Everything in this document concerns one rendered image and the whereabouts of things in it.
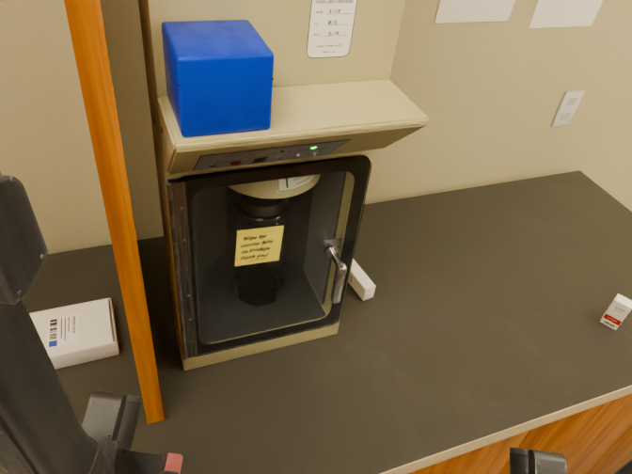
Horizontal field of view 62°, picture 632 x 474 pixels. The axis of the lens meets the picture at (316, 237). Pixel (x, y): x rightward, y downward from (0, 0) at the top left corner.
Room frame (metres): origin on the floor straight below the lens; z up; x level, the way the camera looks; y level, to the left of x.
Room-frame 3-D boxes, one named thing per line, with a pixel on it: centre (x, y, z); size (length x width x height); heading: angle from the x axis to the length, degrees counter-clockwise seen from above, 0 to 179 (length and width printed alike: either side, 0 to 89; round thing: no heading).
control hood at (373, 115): (0.60, 0.05, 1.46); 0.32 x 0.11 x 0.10; 116
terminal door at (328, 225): (0.64, 0.07, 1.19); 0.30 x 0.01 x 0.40; 116
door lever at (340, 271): (0.66, -0.04, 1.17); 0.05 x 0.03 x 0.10; 26
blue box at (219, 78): (0.56, 0.13, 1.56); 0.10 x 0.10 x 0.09; 26
